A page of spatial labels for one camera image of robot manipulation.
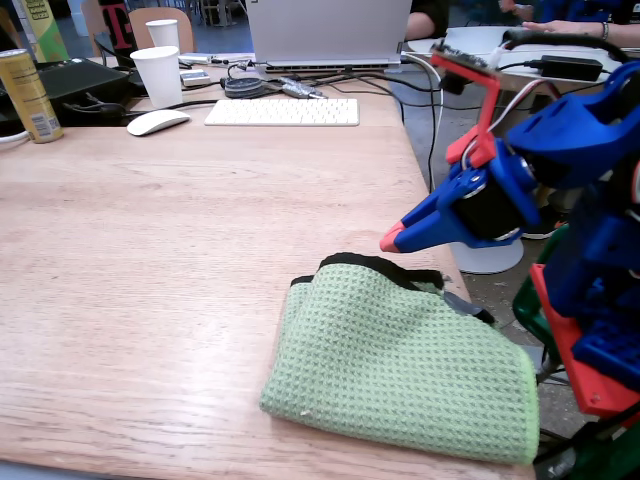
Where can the black box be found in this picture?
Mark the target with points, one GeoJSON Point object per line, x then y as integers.
{"type": "Point", "coordinates": [82, 85]}

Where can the green waffle cloth black hem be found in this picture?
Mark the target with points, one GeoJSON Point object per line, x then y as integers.
{"type": "Point", "coordinates": [390, 360]}

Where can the black power adapter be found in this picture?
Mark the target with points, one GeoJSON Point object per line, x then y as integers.
{"type": "Point", "coordinates": [570, 67]}

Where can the bystander hand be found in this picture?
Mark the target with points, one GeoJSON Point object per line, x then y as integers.
{"type": "Point", "coordinates": [517, 9]}

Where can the grey table pedestal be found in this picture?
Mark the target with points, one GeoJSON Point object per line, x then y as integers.
{"type": "Point", "coordinates": [490, 260]}

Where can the blue printed robot arm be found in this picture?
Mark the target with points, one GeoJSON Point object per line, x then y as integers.
{"type": "Point", "coordinates": [575, 135]}

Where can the red camera mount with board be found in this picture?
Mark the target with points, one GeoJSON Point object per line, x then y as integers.
{"type": "Point", "coordinates": [489, 112]}

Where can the black bottle magenta logo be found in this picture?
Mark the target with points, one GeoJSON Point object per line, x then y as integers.
{"type": "Point", "coordinates": [117, 30]}

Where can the wooden chair back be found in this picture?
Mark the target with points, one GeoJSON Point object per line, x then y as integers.
{"type": "Point", "coordinates": [187, 30]}
{"type": "Point", "coordinates": [92, 25]}

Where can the blue gripper black motor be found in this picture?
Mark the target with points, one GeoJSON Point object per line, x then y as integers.
{"type": "Point", "coordinates": [452, 212]}

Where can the small white paper cup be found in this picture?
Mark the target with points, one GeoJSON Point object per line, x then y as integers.
{"type": "Point", "coordinates": [163, 34]}

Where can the person in black shirt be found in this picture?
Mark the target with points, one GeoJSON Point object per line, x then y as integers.
{"type": "Point", "coordinates": [430, 15]}

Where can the silver laptop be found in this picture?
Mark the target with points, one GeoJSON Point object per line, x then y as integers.
{"type": "Point", "coordinates": [325, 30]}

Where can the silver foil wrapped item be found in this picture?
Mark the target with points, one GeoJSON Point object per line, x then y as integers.
{"type": "Point", "coordinates": [300, 89]}

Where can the large white paper cup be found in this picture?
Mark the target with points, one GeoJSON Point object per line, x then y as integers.
{"type": "Point", "coordinates": [160, 80]}

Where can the green clamp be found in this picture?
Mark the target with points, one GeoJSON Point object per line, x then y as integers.
{"type": "Point", "coordinates": [600, 460]}
{"type": "Point", "coordinates": [527, 310]}

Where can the black shoe orange mark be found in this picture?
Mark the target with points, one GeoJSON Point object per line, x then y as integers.
{"type": "Point", "coordinates": [547, 227]}

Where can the red robot base plate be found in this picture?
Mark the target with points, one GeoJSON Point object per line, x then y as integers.
{"type": "Point", "coordinates": [585, 390]}

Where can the small white box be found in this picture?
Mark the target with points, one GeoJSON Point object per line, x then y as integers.
{"type": "Point", "coordinates": [195, 78]}

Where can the round white table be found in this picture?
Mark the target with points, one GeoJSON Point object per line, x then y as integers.
{"type": "Point", "coordinates": [470, 37]}

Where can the yellow green carton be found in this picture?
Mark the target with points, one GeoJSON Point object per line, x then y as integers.
{"type": "Point", "coordinates": [42, 27]}

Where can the white computer mouse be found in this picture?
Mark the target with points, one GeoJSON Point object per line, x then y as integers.
{"type": "Point", "coordinates": [157, 121]}

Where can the white keyboard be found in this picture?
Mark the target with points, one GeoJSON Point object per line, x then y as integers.
{"type": "Point", "coordinates": [282, 112]}

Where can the yellow drink can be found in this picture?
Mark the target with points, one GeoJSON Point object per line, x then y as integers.
{"type": "Point", "coordinates": [30, 95]}

